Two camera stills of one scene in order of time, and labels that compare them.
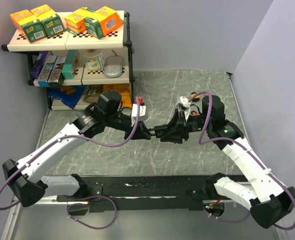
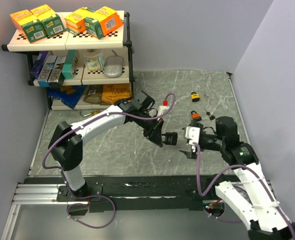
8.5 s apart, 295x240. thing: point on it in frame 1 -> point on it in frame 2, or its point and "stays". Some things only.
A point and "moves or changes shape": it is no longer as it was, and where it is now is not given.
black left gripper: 142,132 -> 155,136
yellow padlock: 197,98 stays
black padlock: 160,131 moves or changes shape
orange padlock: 195,114 stays
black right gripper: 175,135 -> 190,154
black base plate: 150,193 stays
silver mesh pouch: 113,66 stays
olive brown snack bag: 93,93 stays
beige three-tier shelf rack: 80,71 stays
